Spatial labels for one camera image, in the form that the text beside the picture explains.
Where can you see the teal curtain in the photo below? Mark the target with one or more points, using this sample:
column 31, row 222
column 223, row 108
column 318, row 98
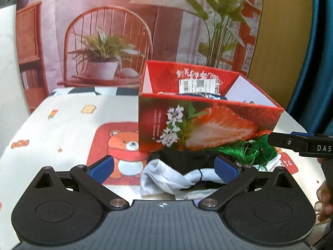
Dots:
column 322, row 57

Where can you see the pale fabric piece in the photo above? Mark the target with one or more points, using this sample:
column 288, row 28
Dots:
column 190, row 195

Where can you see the green tasselled fabric sachet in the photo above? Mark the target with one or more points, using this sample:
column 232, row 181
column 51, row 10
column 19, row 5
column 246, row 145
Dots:
column 262, row 145

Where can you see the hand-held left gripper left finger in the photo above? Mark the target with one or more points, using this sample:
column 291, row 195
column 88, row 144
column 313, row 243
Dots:
column 101, row 168

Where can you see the light wooden board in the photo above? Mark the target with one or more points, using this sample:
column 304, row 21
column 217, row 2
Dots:
column 281, row 44

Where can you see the black cloth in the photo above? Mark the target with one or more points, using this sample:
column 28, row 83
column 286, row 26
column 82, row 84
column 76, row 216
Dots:
column 182, row 161

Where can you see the person's right hand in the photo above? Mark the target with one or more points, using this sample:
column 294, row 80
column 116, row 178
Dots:
column 325, row 203

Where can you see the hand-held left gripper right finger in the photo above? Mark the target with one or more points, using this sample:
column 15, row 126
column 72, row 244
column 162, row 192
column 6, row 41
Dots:
column 226, row 169

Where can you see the white sock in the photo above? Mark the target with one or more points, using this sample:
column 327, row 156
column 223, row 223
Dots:
column 156, row 177

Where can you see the printed room scene tapestry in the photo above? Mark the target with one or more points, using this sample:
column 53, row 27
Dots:
column 104, row 10

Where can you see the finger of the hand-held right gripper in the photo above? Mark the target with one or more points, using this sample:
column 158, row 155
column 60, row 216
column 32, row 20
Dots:
column 286, row 142

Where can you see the blue white packet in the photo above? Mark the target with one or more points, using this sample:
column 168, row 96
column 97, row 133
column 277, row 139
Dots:
column 203, row 95

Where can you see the red strawberry print box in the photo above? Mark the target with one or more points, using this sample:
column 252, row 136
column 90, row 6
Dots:
column 208, row 125

